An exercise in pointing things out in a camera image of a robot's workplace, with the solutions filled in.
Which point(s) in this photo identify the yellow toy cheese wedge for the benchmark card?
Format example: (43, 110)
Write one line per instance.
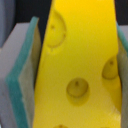
(78, 85)

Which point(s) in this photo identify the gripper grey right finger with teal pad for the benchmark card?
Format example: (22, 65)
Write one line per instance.
(122, 59)

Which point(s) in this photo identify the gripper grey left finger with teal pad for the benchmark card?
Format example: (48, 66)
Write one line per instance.
(19, 59)

